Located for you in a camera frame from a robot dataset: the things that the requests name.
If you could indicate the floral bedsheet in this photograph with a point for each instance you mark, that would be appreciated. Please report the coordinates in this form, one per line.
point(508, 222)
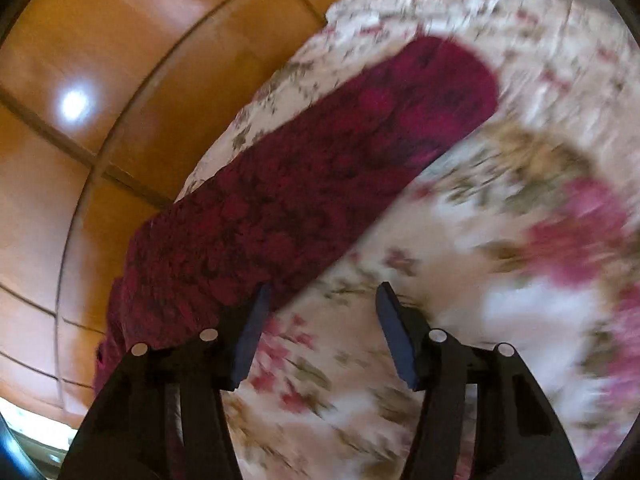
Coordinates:
point(500, 270)

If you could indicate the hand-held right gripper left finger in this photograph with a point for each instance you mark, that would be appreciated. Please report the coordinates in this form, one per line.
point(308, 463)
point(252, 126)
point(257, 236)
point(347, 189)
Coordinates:
point(250, 336)

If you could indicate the wooden wardrobe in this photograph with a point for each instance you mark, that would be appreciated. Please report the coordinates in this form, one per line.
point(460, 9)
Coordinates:
point(125, 60)

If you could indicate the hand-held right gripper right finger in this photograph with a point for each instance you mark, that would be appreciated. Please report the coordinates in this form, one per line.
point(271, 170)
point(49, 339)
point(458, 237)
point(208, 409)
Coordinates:
point(395, 336)

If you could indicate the dark red floral garment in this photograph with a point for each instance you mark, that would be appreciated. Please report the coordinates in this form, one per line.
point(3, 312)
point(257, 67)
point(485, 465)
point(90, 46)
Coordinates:
point(310, 185)

